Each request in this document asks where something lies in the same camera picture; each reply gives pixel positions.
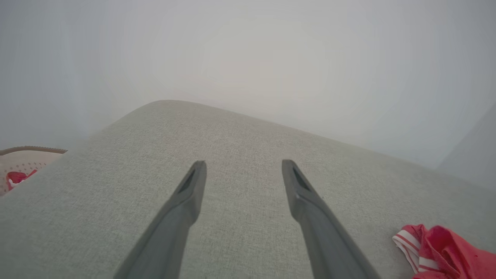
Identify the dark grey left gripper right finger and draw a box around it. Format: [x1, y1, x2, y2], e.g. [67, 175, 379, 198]
[282, 159, 382, 279]

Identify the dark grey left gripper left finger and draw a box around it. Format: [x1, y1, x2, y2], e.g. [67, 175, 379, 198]
[113, 160, 207, 279]

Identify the red and white shirt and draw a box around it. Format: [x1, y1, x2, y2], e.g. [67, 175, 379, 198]
[392, 224, 496, 279]

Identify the red white garment in basket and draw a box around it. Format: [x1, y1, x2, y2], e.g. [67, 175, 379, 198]
[6, 169, 38, 191]

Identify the grey fabric sofa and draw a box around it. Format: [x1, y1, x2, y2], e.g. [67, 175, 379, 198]
[0, 100, 496, 279]

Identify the beige perforated laundry basket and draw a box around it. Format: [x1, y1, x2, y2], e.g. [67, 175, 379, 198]
[0, 146, 68, 196]

